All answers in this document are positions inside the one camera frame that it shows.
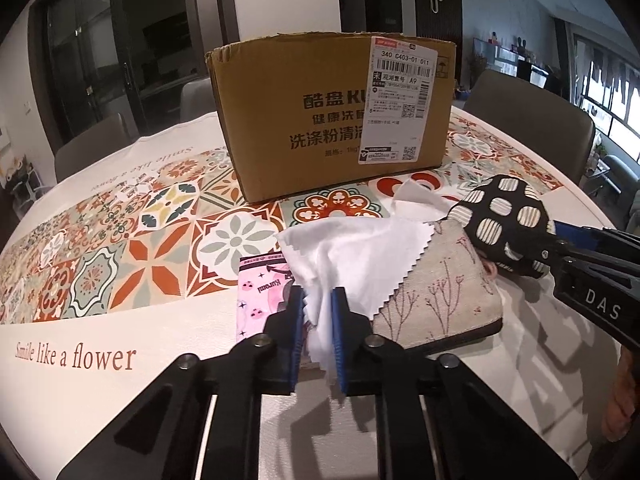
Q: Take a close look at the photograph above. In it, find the grey chair behind box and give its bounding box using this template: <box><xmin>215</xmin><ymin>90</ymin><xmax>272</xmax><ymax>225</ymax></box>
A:
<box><xmin>180</xmin><ymin>78</ymin><xmax>217</xmax><ymax>122</ymax></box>

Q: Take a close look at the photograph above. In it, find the grey chair right side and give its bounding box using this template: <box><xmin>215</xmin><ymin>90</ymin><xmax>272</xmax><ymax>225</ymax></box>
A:
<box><xmin>464</xmin><ymin>70</ymin><xmax>596</xmax><ymax>183</ymax></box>

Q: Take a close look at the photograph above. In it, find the white cleaning cloth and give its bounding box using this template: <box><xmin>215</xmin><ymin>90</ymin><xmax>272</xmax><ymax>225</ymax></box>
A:
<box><xmin>277</xmin><ymin>180</ymin><xmax>454</xmax><ymax>380</ymax></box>

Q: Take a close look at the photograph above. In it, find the pink cartoon tissue pack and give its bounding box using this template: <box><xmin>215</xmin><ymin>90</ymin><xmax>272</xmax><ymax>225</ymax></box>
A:
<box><xmin>235</xmin><ymin>252</ymin><xmax>294</xmax><ymax>341</ymax></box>

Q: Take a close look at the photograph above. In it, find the dark glass sliding door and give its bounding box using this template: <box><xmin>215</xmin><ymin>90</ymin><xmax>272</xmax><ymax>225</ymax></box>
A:
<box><xmin>27</xmin><ymin>0</ymin><xmax>240</xmax><ymax>151</ymax></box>

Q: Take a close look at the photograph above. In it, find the black white patterned mitt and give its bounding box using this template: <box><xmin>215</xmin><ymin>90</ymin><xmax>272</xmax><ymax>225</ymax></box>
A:
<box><xmin>447</xmin><ymin>174</ymin><xmax>555</xmax><ymax>278</ymax></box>

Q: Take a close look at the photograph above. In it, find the brown cardboard box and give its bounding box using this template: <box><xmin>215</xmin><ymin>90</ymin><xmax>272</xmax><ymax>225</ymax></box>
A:
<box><xmin>206</xmin><ymin>32</ymin><xmax>457</xmax><ymax>203</ymax></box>

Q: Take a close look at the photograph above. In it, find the beige floral fabric pouch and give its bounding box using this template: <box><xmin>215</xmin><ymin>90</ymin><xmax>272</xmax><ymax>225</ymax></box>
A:
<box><xmin>372</xmin><ymin>220</ymin><xmax>503</xmax><ymax>352</ymax></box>

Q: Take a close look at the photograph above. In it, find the patterned tile table runner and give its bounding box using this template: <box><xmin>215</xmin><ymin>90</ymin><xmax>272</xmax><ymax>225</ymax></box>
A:
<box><xmin>0</xmin><ymin>112</ymin><xmax>564</xmax><ymax>326</ymax></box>

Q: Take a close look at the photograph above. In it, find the grey chair far left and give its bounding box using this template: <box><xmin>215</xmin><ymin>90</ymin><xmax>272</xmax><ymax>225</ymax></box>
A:
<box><xmin>54</xmin><ymin>113</ymin><xmax>132</xmax><ymax>183</ymax></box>

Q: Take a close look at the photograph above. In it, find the person right hand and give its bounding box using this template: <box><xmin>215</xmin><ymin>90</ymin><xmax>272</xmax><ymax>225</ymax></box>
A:
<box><xmin>601</xmin><ymin>347</ymin><xmax>639</xmax><ymax>442</ymax></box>

